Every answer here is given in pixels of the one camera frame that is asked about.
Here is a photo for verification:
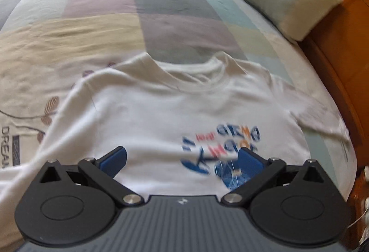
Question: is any white printed sweatshirt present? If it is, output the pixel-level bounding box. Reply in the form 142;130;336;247
0;52;351;201

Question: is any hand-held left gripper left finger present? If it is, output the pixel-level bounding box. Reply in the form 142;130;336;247
34;146;145;208

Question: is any wooden bed headboard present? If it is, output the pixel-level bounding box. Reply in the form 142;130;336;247
277;0;369;241

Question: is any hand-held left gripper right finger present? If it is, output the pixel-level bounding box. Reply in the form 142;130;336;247
220;147;333;208

